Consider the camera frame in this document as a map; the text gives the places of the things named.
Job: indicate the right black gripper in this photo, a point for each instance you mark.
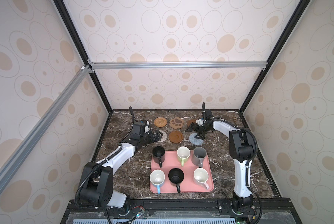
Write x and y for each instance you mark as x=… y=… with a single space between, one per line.
x=196 y=128

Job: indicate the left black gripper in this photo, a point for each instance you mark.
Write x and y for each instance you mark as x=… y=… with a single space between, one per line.
x=153 y=139

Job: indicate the white grey round coaster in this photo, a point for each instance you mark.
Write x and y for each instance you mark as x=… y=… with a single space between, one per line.
x=163 y=136

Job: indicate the woven rattan coaster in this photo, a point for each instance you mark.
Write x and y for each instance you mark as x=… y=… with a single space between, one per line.
x=160 y=122

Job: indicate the small brown wooden coaster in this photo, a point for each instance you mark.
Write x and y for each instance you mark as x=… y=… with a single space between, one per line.
x=176 y=137

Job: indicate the brown wooden round coaster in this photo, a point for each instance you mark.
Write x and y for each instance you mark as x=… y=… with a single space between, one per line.
x=189 y=122

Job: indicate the light blue woven coaster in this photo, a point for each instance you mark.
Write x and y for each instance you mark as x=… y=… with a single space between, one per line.
x=194 y=140

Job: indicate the cork paw print coaster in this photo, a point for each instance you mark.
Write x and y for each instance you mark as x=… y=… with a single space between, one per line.
x=176 y=123

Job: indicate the grey mug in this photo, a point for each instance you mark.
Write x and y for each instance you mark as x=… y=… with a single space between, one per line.
x=199 y=154

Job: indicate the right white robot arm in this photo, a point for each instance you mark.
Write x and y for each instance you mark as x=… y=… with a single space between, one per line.
x=243 y=148

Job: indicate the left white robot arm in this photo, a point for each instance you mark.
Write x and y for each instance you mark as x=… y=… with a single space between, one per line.
x=96 y=184

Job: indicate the black mug back left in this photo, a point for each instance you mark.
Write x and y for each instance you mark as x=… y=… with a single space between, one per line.
x=159 y=155

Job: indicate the black mug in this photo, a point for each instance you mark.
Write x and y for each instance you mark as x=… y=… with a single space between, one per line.
x=159 y=155
x=176 y=177

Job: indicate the green mug white inside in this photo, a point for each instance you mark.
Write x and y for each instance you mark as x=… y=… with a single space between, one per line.
x=183 y=154

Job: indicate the blue mug white inside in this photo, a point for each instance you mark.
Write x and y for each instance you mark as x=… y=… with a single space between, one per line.
x=157 y=179

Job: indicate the black mug front centre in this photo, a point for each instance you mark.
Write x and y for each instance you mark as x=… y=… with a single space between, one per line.
x=176 y=177

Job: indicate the pink mug white inside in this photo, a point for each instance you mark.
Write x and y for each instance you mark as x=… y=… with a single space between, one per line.
x=201 y=177

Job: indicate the horizontal aluminium rail back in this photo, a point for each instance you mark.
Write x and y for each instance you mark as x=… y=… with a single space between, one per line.
x=178 y=65

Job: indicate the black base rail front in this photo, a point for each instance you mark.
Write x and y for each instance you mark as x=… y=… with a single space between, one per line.
x=186 y=211

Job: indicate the black corner frame post left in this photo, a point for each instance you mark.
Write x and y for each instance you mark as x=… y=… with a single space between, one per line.
x=63 y=12

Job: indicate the black corner frame post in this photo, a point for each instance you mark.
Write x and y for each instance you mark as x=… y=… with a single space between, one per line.
x=63 y=12
x=290 y=26

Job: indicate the black corner frame post right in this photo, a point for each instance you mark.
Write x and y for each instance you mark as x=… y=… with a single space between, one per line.
x=290 y=26

